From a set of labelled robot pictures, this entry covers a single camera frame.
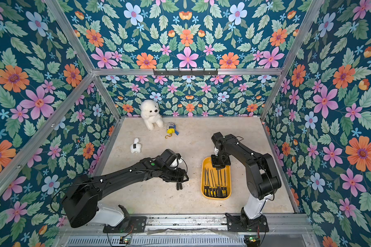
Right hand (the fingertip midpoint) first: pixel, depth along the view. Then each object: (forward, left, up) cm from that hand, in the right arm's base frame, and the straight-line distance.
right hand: (217, 167), depth 88 cm
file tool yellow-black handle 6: (-11, +4, -4) cm, 12 cm away
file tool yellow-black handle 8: (-8, +4, -4) cm, 10 cm away
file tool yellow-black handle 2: (-11, +22, -3) cm, 25 cm away
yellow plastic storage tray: (+3, +6, -1) cm, 7 cm away
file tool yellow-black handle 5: (-10, +7, -5) cm, 13 cm away
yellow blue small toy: (+28, +31, 0) cm, 42 cm away
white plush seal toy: (+33, +44, +14) cm, 57 cm away
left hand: (-10, +17, +4) cm, 20 cm away
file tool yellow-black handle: (-11, +20, -4) cm, 23 cm away
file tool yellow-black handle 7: (-11, +2, -4) cm, 12 cm away
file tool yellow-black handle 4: (-11, -1, -4) cm, 12 cm away
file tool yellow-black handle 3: (-11, -4, -3) cm, 12 cm away
